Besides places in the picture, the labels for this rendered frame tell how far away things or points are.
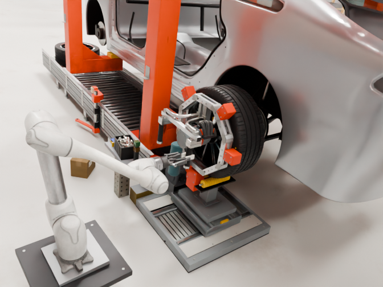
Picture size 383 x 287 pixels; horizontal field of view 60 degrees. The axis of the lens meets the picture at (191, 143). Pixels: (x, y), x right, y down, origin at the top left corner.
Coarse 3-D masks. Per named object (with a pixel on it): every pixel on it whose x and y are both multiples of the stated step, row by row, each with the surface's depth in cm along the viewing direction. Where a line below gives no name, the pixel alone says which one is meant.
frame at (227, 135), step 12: (192, 96) 230; (204, 96) 226; (180, 108) 244; (216, 108) 212; (180, 120) 248; (216, 120) 214; (228, 132) 213; (228, 144) 215; (204, 168) 240; (216, 168) 223
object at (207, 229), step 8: (176, 192) 286; (176, 200) 279; (184, 200) 279; (184, 208) 271; (192, 208) 271; (192, 216) 263; (224, 216) 269; (232, 216) 266; (240, 216) 269; (200, 224) 256; (208, 224) 256; (216, 224) 256; (224, 224) 260; (232, 224) 268; (208, 232) 252; (216, 232) 259
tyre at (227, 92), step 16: (208, 96) 229; (224, 96) 217; (240, 96) 222; (240, 112) 214; (256, 112) 221; (240, 128) 211; (256, 128) 219; (240, 144) 213; (256, 144) 221; (256, 160) 231; (224, 176) 232
